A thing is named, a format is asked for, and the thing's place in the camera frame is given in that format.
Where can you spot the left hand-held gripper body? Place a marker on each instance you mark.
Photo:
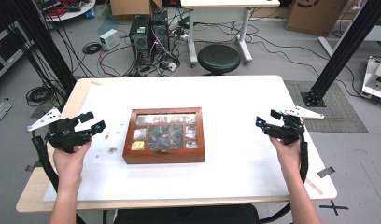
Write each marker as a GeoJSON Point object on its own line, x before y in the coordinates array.
{"type": "Point", "coordinates": [62, 137]}

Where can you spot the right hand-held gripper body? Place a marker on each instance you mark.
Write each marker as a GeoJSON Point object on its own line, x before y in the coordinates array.
{"type": "Point", "coordinates": [286, 132]}

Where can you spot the wooden box with glass lid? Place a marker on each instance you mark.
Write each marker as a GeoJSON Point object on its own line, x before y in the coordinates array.
{"type": "Point", "coordinates": [163, 157]}

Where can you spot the person's right hand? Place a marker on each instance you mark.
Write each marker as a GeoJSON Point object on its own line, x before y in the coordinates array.
{"type": "Point", "coordinates": [288, 157]}

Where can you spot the person's left hand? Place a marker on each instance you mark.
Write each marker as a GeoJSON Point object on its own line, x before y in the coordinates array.
{"type": "Point", "coordinates": [68, 166]}

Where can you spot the brown crumbs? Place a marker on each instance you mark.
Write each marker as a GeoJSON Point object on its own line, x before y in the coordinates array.
{"type": "Point", "coordinates": [112, 150]}

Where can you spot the brown tape piece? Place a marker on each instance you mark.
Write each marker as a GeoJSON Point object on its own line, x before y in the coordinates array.
{"type": "Point", "coordinates": [95, 83]}

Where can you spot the yellow packet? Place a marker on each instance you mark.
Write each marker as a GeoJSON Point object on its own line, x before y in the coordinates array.
{"type": "Point", "coordinates": [138, 145]}

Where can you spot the black tape strip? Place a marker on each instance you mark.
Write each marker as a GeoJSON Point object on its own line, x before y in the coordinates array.
{"type": "Point", "coordinates": [326, 171]}
{"type": "Point", "coordinates": [30, 168]}

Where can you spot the grey carpet mat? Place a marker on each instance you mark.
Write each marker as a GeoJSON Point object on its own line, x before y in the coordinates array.
{"type": "Point", "coordinates": [341, 124]}

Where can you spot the thin wooden strip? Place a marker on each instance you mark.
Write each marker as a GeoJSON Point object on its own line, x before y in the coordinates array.
{"type": "Point", "coordinates": [313, 186]}

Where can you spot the pile of dark packets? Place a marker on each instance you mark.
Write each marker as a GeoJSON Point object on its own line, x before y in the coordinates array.
{"type": "Point", "coordinates": [165, 137]}

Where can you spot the white packet with red print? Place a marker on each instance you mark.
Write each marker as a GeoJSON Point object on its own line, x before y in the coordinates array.
{"type": "Point", "coordinates": [191, 144]}

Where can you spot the black round stool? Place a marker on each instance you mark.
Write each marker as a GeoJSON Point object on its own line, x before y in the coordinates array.
{"type": "Point", "coordinates": [219, 59]}

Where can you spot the white box device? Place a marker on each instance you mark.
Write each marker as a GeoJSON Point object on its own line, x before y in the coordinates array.
{"type": "Point", "coordinates": [109, 39]}

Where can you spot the black metal stand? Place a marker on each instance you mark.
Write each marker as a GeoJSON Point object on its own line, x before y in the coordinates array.
{"type": "Point", "coordinates": [341, 53]}
{"type": "Point", "coordinates": [42, 40]}

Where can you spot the white power adapter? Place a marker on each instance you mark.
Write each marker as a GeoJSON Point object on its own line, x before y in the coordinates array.
{"type": "Point", "coordinates": [172, 66]}

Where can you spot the black computer tower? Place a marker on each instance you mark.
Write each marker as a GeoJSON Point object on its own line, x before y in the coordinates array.
{"type": "Point", "coordinates": [160, 31]}
{"type": "Point", "coordinates": [139, 37]}

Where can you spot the grey shelf unit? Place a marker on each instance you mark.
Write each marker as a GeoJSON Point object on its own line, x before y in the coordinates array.
{"type": "Point", "coordinates": [6, 53]}

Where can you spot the round white table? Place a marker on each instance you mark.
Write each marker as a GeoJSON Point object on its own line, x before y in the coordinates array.
{"type": "Point", "coordinates": [76, 12]}

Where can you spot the white flat device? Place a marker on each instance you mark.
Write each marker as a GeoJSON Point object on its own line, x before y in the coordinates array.
{"type": "Point", "coordinates": [377, 77]}

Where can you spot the large cardboard box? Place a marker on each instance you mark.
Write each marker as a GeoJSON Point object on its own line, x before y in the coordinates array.
{"type": "Point", "coordinates": [316, 15]}

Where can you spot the person's dark clothing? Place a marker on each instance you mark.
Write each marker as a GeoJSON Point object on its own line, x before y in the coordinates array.
{"type": "Point", "coordinates": [185, 215]}

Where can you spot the white desk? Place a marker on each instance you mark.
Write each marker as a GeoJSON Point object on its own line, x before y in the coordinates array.
{"type": "Point", "coordinates": [226, 3]}

